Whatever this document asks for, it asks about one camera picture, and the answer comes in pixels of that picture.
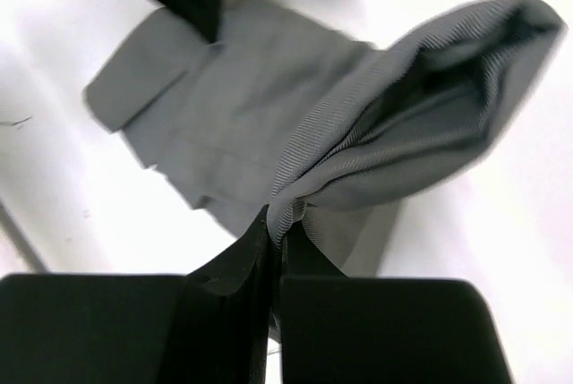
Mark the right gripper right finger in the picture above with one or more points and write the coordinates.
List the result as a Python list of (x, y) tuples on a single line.
[(340, 329)]

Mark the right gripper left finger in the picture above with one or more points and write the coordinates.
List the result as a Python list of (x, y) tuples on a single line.
[(210, 326)]

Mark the grey pleated skirt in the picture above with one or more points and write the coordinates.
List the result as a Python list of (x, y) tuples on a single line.
[(320, 130)]

